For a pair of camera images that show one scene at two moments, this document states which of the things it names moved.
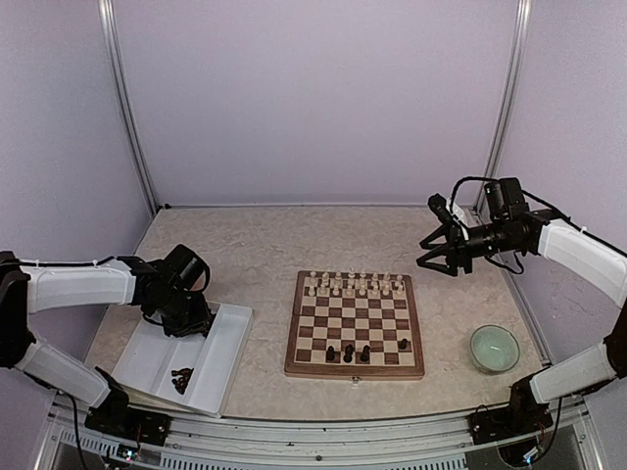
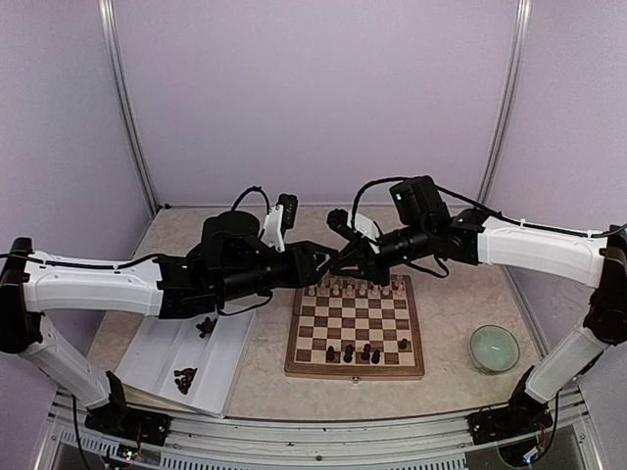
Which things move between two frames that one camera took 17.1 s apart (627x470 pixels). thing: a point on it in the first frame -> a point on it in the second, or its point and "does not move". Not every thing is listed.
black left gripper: [198, 323] -> [303, 269]
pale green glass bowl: [494, 349] does not move
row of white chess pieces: [353, 284] does not move
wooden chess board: [354, 326] does not move
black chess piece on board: [348, 353] does not move
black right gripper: [457, 250] -> [364, 257]
